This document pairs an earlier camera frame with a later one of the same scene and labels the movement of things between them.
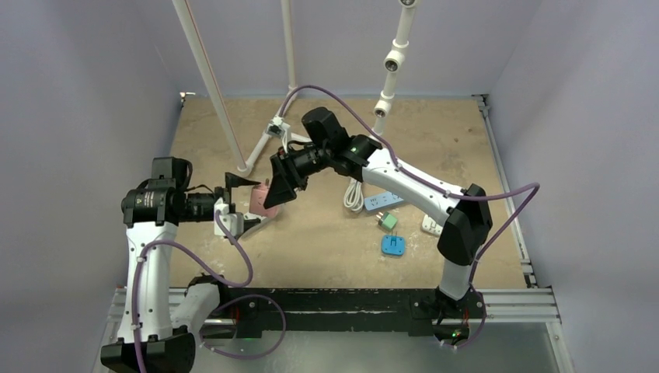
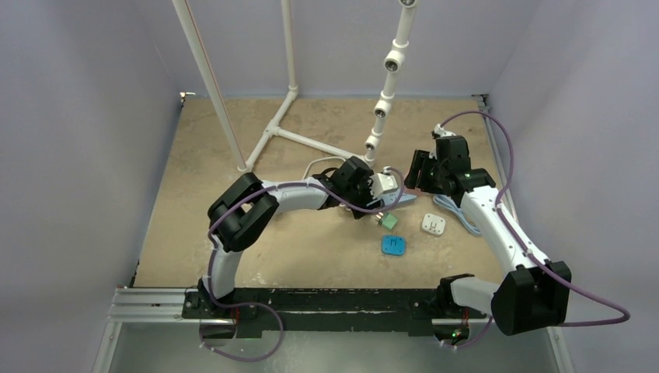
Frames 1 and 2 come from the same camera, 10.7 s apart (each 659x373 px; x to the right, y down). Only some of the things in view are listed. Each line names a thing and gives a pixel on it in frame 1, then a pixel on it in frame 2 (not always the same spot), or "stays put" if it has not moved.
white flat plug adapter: (430, 225) stays put
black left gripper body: (219, 193) to (361, 195)
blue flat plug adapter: (393, 244) stays put
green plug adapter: (387, 220) stays put
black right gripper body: (290, 168) to (419, 171)
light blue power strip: (382, 200) stays put
